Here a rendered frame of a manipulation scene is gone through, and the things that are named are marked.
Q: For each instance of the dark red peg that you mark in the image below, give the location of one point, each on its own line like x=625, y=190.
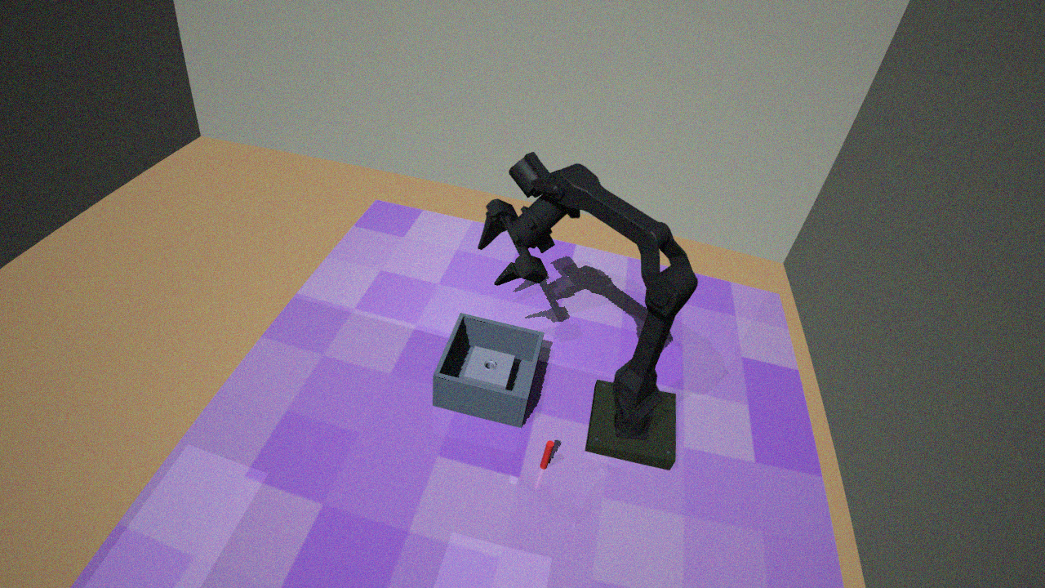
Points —
x=546, y=455

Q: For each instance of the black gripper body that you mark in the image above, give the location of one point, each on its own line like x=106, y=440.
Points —
x=524, y=231

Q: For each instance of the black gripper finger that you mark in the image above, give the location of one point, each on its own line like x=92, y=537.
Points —
x=510, y=273
x=490, y=231

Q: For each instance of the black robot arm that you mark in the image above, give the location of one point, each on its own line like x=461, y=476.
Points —
x=575, y=188

